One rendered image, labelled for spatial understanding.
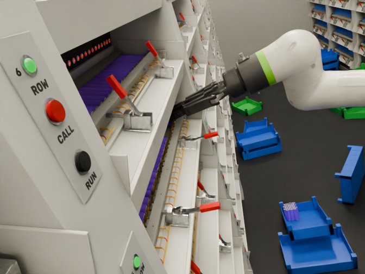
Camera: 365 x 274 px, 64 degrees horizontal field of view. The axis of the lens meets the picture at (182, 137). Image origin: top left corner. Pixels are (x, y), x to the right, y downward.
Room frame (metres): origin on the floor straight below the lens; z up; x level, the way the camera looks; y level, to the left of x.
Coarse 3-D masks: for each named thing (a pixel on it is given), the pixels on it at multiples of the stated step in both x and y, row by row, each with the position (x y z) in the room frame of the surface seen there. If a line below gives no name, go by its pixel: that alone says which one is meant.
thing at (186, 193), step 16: (192, 128) 0.78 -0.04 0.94; (192, 160) 0.61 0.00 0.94; (176, 176) 0.55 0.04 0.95; (192, 176) 0.54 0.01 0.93; (192, 192) 0.49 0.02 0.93; (192, 224) 0.40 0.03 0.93; (176, 240) 0.37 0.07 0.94; (192, 240) 0.40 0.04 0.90; (160, 256) 0.34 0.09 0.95; (176, 256) 0.34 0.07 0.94; (176, 272) 0.31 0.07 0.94
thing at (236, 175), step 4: (236, 176) 1.52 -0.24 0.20; (236, 180) 1.51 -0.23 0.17; (236, 184) 1.47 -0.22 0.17; (236, 188) 1.43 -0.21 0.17; (236, 192) 1.39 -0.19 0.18; (240, 192) 1.39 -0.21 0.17; (236, 196) 1.34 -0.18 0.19; (240, 196) 1.36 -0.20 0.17; (240, 200) 1.33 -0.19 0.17; (240, 204) 1.29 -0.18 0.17; (240, 208) 1.26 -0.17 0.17; (240, 212) 1.23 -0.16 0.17; (240, 216) 1.20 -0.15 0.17; (240, 224) 1.15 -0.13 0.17; (240, 228) 1.09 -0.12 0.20; (244, 228) 1.11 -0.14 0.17; (244, 232) 1.09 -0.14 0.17; (244, 236) 1.06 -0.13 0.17; (244, 240) 1.04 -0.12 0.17; (244, 244) 1.02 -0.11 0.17; (248, 252) 0.93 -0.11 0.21; (248, 256) 0.93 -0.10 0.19
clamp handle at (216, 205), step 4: (204, 204) 0.40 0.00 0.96; (208, 204) 0.40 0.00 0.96; (212, 204) 0.40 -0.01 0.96; (216, 204) 0.39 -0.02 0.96; (220, 204) 0.40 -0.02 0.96; (180, 208) 0.41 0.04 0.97; (192, 208) 0.41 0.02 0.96; (196, 208) 0.41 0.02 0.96; (200, 208) 0.40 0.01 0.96; (204, 208) 0.39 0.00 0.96; (208, 208) 0.39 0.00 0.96; (212, 208) 0.39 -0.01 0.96; (216, 208) 0.39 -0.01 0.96; (220, 208) 0.39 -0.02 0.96; (180, 212) 0.41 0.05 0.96; (184, 212) 0.41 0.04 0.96; (188, 212) 0.40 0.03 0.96; (192, 212) 0.40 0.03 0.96; (196, 212) 0.40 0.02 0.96
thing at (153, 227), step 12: (180, 120) 0.78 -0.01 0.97; (180, 132) 0.74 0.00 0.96; (168, 156) 0.59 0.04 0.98; (168, 168) 0.54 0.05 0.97; (180, 168) 0.56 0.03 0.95; (168, 180) 0.50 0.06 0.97; (156, 192) 0.47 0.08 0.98; (156, 204) 0.43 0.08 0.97; (156, 216) 0.40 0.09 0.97; (156, 228) 0.37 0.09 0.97; (156, 240) 0.36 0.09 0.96
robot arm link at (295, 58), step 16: (288, 32) 0.69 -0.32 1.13; (304, 32) 0.66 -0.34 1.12; (272, 48) 0.68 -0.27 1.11; (288, 48) 0.66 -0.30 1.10; (304, 48) 0.64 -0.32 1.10; (272, 64) 0.66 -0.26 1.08; (288, 64) 0.65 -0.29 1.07; (304, 64) 0.63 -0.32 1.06; (320, 64) 0.66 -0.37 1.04; (272, 80) 0.67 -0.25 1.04; (288, 80) 0.68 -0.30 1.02; (304, 80) 0.65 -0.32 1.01
